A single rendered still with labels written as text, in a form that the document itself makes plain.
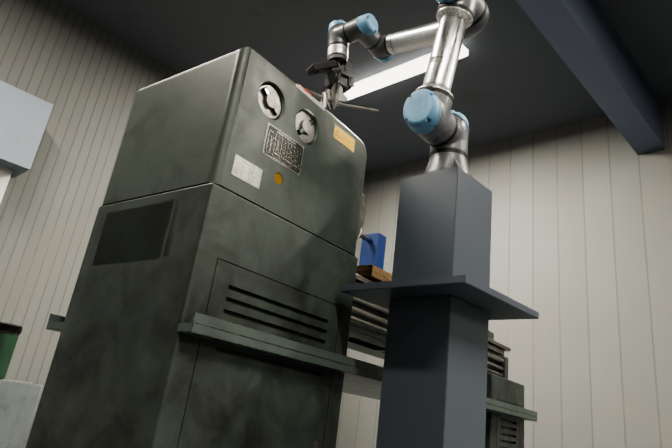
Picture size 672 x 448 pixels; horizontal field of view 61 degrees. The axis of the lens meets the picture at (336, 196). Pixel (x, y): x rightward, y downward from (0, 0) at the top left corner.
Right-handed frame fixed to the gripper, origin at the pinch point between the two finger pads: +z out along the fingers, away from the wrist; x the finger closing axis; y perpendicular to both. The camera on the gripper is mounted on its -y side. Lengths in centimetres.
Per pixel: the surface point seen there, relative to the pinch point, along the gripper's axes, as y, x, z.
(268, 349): -31, -24, 87
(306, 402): -13, -12, 98
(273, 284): -29, -20, 71
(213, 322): -48, -29, 83
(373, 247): 38, 25, 39
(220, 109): -51, -27, 31
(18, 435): -50, 200, 114
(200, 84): -53, -17, 20
